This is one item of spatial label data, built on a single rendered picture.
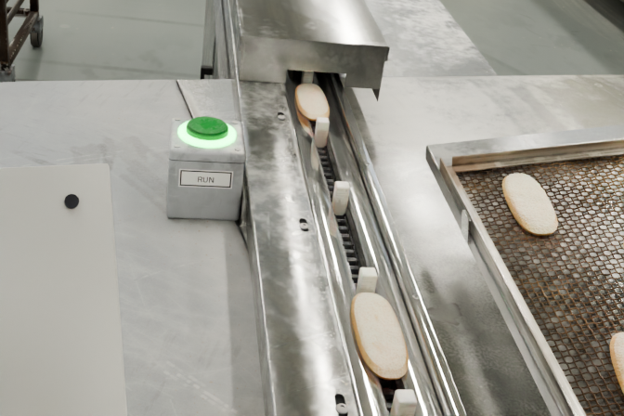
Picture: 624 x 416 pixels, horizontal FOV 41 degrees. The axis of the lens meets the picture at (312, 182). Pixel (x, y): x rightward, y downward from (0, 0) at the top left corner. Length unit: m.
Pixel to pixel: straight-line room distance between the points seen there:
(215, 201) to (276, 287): 0.16
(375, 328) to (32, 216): 0.28
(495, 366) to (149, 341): 0.28
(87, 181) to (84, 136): 0.46
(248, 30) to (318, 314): 0.46
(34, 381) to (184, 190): 0.35
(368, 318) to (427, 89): 0.58
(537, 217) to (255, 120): 0.34
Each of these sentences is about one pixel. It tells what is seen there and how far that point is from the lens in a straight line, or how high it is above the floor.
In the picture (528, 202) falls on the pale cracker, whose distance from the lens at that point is 0.77.
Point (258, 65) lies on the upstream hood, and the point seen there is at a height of 0.88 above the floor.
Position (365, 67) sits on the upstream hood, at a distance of 1.03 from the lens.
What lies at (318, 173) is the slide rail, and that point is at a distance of 0.86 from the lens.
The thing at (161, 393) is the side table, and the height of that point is 0.82.
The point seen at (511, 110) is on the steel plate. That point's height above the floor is 0.82.
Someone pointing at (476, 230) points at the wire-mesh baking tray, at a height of 0.90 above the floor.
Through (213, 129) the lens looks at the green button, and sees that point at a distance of 0.80.
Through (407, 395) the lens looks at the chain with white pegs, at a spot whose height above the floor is 0.87.
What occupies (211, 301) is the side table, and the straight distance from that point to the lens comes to 0.72.
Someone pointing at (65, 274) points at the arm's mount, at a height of 0.97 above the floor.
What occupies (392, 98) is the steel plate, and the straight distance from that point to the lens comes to 1.14.
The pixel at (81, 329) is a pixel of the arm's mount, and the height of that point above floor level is 0.95.
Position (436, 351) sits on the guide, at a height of 0.86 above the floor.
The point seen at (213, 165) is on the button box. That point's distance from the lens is 0.79.
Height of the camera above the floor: 1.26
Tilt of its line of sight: 29 degrees down
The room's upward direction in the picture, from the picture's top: 8 degrees clockwise
